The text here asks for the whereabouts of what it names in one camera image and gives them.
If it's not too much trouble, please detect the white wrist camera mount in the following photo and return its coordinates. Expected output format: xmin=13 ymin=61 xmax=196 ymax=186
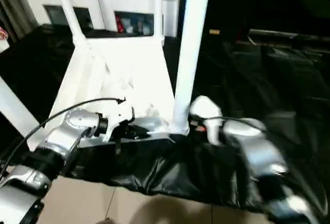
xmin=102 ymin=100 xmax=137 ymax=143
xmin=189 ymin=95 xmax=224 ymax=147

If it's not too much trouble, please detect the black left wrist camera cable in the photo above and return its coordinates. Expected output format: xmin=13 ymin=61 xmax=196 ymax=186
xmin=0 ymin=96 xmax=127 ymax=179

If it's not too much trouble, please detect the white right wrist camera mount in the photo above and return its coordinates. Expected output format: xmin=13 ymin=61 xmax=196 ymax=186
xmin=189 ymin=95 xmax=224 ymax=147

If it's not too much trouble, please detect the black mat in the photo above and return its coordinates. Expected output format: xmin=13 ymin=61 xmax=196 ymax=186
xmin=0 ymin=23 xmax=330 ymax=219

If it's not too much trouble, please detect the white plastic table leg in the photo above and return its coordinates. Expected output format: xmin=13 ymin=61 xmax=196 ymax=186
xmin=51 ymin=0 xmax=88 ymax=45
xmin=0 ymin=76 xmax=45 ymax=144
xmin=151 ymin=0 xmax=166 ymax=42
xmin=172 ymin=0 xmax=214 ymax=135

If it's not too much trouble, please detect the grey curtain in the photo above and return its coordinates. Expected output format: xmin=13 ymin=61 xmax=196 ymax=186
xmin=0 ymin=0 xmax=41 ymax=42

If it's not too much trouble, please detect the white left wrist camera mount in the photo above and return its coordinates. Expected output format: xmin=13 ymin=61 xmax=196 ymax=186
xmin=102 ymin=100 xmax=137 ymax=143

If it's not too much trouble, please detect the black metal bar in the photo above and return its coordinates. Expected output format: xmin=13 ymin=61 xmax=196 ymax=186
xmin=248 ymin=28 xmax=330 ymax=41

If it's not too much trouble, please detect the white plastic table top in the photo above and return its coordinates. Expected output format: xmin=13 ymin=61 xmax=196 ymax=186
xmin=26 ymin=35 xmax=191 ymax=151

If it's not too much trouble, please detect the white cylinder stand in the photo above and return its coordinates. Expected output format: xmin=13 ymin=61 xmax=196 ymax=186
xmin=0 ymin=39 xmax=11 ymax=53

